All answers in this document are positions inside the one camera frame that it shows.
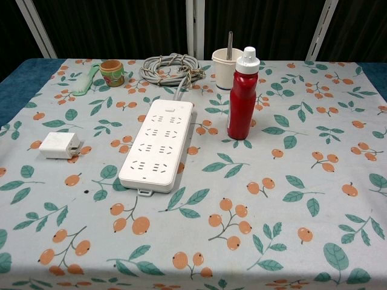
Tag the white power strip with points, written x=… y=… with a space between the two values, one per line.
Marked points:
x=157 y=145

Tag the floral fruit print tablecloth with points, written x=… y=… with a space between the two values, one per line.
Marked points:
x=272 y=196

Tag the white paper cup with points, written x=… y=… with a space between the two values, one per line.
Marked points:
x=223 y=75

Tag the red bottle with white cap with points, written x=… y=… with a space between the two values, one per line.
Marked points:
x=242 y=105

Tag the small orange green cup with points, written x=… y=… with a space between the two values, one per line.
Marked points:
x=112 y=75

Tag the black curtain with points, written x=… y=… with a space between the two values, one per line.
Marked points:
x=121 y=24

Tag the green brush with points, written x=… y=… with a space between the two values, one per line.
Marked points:
x=83 y=84

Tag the white frame post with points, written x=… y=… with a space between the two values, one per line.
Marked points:
x=37 y=27
x=193 y=27
x=322 y=30

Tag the white plug adapter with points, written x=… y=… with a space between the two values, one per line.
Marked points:
x=56 y=145

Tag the metal rod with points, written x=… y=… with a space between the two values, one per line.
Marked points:
x=230 y=45

